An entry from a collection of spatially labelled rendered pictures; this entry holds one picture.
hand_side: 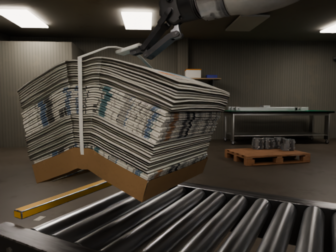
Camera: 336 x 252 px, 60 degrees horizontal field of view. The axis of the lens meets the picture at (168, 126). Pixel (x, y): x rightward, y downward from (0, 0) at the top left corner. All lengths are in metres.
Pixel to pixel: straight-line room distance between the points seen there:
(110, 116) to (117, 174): 0.11
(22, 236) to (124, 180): 0.25
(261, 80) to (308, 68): 1.49
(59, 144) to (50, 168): 0.06
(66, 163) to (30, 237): 0.16
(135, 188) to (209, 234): 0.20
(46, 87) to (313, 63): 9.45
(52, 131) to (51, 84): 0.10
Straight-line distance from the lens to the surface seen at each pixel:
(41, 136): 0.70
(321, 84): 9.98
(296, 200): 0.90
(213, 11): 0.61
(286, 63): 9.50
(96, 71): 0.59
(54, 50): 7.70
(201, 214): 0.76
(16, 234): 0.71
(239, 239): 0.64
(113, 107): 0.55
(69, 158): 0.64
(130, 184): 0.54
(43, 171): 0.71
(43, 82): 0.70
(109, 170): 0.57
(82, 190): 0.89
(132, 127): 0.53
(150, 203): 0.81
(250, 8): 0.59
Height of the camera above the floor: 1.07
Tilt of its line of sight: 4 degrees down
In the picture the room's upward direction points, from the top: straight up
